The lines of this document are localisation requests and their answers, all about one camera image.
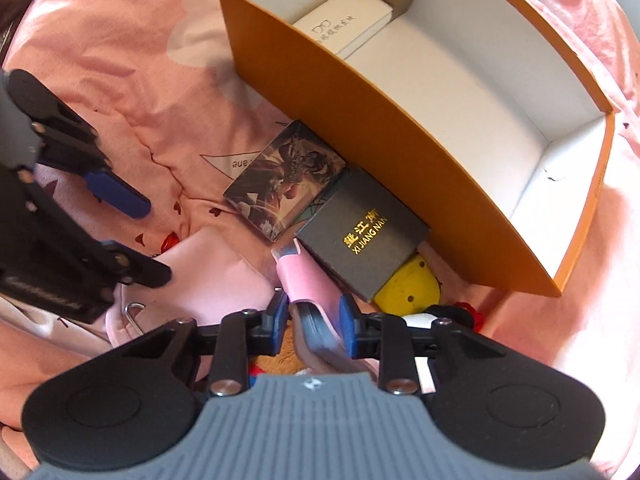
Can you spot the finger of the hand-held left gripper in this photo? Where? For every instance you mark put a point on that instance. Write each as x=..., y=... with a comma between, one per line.
x=145, y=267
x=120, y=194

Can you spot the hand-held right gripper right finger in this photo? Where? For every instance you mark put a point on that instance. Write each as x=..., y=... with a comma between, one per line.
x=349, y=327

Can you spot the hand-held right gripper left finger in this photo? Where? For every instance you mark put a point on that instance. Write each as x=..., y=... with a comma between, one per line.
x=279, y=322

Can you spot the pink handheld device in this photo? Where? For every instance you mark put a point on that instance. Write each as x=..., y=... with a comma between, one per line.
x=305, y=280

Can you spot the pink pouch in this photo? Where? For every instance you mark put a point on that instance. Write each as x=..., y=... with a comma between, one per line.
x=210, y=275

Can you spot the orange cardboard box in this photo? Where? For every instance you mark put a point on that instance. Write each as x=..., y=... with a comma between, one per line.
x=450, y=125

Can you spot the yellow round toy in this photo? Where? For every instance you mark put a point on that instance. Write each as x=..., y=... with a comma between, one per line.
x=407, y=287

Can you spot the white cloth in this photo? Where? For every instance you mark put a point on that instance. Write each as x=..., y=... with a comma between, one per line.
x=35, y=317

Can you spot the black box with gold print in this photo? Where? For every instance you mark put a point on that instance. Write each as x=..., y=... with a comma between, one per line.
x=360, y=232

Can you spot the pink printed blanket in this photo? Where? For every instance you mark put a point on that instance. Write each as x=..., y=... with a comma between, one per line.
x=135, y=75

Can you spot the red ornament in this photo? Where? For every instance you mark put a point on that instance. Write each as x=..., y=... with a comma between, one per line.
x=475, y=316

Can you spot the illustrated card box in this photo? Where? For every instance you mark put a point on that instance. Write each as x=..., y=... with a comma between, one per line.
x=285, y=180

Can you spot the white glasses case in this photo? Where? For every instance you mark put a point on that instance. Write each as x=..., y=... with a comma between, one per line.
x=345, y=17

